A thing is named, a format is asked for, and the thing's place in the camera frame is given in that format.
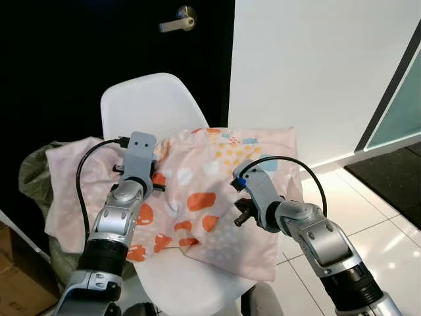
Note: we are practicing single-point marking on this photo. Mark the brown cardboard box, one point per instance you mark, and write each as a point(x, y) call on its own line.
point(20, 283)

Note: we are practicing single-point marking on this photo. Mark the black floor mat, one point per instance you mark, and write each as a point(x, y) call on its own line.
point(395, 184)

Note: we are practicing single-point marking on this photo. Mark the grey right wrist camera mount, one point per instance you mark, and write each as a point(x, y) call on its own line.
point(260, 187)

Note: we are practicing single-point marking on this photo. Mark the white plastic chair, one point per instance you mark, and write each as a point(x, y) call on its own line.
point(151, 99)

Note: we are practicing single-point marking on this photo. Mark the pink patterned pillow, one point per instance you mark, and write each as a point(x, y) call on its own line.
point(197, 171)

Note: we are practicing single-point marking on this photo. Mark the black door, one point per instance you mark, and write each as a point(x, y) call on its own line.
point(66, 66)

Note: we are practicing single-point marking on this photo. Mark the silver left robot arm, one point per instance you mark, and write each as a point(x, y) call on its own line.
point(115, 220)

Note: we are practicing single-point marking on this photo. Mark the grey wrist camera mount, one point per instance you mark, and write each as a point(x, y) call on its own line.
point(140, 155)
point(260, 187)

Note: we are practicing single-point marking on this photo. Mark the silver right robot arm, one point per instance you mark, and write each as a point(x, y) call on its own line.
point(322, 243)

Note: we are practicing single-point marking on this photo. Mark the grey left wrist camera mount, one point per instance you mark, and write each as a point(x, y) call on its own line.
point(140, 155)

